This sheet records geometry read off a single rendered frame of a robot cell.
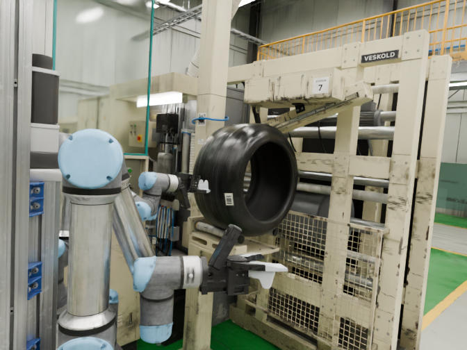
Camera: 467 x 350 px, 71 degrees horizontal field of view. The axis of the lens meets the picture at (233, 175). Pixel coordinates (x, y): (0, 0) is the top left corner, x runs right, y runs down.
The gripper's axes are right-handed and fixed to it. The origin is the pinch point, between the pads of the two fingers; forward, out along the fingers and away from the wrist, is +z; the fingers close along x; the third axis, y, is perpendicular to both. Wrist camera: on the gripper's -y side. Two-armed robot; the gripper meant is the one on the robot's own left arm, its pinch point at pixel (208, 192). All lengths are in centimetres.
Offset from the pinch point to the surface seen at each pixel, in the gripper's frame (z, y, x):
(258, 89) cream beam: 41, 63, 15
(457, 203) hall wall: 939, 27, 65
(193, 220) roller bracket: 15.0, -18.5, 25.6
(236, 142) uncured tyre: 5.8, 25.3, -8.5
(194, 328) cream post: 32, -86, 30
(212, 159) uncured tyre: 0.8, 15.7, 1.1
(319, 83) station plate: 41, 62, -26
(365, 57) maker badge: 70, 85, -35
